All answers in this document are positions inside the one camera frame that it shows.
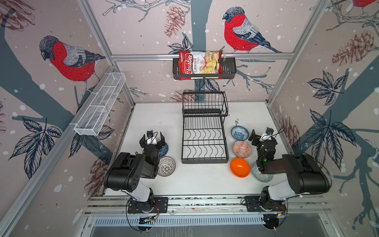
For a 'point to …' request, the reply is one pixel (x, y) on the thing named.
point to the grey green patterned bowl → (258, 176)
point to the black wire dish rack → (205, 135)
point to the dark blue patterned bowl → (163, 151)
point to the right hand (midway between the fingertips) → (260, 133)
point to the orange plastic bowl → (240, 168)
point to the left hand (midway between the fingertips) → (151, 133)
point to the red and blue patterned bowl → (241, 149)
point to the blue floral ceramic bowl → (240, 133)
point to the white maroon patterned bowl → (166, 167)
